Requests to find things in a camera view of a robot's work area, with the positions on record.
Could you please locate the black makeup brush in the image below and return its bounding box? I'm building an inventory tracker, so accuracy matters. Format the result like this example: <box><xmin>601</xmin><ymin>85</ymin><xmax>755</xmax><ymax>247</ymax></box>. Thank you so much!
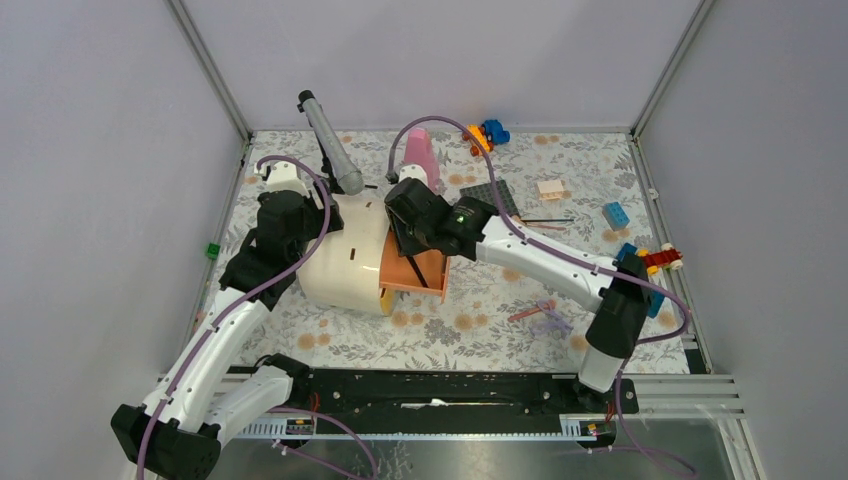
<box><xmin>406</xmin><ymin>256</ymin><xmax>429</xmax><ymax>288</ymax></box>

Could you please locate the cream round drawer organizer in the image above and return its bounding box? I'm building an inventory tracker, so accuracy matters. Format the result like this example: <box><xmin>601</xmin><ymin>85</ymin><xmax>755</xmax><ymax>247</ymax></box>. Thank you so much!
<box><xmin>297</xmin><ymin>196</ymin><xmax>450</xmax><ymax>316</ymax></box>

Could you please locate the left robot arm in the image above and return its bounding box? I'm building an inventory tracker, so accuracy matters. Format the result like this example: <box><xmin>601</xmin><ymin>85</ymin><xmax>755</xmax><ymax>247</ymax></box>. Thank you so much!
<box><xmin>111</xmin><ymin>155</ymin><xmax>342</xmax><ymax>479</ymax></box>

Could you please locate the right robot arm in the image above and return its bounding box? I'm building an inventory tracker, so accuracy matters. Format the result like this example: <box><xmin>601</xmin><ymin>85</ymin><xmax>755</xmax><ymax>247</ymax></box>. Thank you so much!
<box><xmin>384</xmin><ymin>178</ymin><xmax>652</xmax><ymax>412</ymax></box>

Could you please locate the pink cone bottle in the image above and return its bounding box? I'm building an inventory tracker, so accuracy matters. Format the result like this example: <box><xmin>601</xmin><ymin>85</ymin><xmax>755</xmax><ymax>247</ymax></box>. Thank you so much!
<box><xmin>400</xmin><ymin>128</ymin><xmax>440</xmax><ymax>192</ymax></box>

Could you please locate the grey lego baseplate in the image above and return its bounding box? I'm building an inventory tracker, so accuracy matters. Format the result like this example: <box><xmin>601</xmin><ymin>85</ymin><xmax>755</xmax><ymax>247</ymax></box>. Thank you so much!
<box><xmin>459</xmin><ymin>179</ymin><xmax>520</xmax><ymax>217</ymax></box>

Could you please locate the grey microphone on stand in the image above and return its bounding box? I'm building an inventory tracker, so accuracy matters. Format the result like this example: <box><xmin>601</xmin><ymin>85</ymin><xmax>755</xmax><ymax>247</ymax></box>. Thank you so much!
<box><xmin>297</xmin><ymin>90</ymin><xmax>372</xmax><ymax>196</ymax></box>

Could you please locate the green small block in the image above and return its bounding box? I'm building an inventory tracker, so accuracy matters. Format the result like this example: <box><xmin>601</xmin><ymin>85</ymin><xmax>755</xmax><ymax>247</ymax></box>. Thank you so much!
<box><xmin>205</xmin><ymin>243</ymin><xmax>220</xmax><ymax>260</ymax></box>

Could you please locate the pink spoolie mascara wand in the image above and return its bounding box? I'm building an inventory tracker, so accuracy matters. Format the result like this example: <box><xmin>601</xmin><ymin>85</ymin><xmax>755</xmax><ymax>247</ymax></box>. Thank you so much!
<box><xmin>525</xmin><ymin>224</ymin><xmax>567</xmax><ymax>231</ymax></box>

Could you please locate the orange and blue toy car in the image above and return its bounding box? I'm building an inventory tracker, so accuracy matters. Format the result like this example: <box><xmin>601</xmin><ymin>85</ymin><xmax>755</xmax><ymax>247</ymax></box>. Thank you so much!
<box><xmin>462</xmin><ymin>119</ymin><xmax>511</xmax><ymax>157</ymax></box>

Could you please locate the beige lego brick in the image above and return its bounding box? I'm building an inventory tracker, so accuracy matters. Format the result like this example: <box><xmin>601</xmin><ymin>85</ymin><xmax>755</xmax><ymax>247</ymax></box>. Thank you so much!
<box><xmin>536</xmin><ymin>179</ymin><xmax>566</xmax><ymax>201</ymax></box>

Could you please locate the light blue lego brick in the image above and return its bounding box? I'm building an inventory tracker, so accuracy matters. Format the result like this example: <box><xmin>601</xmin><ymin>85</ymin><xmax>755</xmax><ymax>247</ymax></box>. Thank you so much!
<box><xmin>602</xmin><ymin>202</ymin><xmax>630</xmax><ymax>231</ymax></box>

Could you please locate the blue lego brick lower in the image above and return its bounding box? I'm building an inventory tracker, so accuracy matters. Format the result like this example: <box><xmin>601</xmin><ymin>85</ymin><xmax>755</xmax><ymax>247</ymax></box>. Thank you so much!
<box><xmin>647</xmin><ymin>291</ymin><xmax>666</xmax><ymax>318</ymax></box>

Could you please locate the red yellow toy car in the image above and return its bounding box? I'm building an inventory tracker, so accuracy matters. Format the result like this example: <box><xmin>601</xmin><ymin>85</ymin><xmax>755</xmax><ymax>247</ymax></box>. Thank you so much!
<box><xmin>636</xmin><ymin>243</ymin><xmax>683</xmax><ymax>276</ymax></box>

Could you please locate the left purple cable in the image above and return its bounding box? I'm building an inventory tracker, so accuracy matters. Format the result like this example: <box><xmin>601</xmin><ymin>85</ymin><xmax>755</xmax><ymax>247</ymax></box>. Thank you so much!
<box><xmin>135</xmin><ymin>155</ymin><xmax>379</xmax><ymax>480</ymax></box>

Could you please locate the purple cable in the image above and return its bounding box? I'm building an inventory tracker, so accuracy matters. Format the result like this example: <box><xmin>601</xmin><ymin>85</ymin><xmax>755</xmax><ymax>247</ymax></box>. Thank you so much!
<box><xmin>135</xmin><ymin>155</ymin><xmax>379</xmax><ymax>480</ymax></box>
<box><xmin>386</xmin><ymin>115</ymin><xmax>697</xmax><ymax>478</ymax></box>

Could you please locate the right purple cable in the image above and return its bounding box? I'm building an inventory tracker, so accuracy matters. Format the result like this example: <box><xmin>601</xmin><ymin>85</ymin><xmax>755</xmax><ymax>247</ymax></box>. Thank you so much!
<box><xmin>386</xmin><ymin>115</ymin><xmax>697</xmax><ymax>478</ymax></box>

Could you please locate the pink handle brush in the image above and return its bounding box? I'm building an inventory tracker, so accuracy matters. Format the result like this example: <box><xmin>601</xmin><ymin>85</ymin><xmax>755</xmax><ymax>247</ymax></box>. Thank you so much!
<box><xmin>508</xmin><ymin>303</ymin><xmax>549</xmax><ymax>323</ymax></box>

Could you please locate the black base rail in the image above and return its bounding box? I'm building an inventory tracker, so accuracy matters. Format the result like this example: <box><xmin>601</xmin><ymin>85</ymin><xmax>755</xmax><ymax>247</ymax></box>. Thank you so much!
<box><xmin>254</xmin><ymin>354</ymin><xmax>639</xmax><ymax>435</ymax></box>

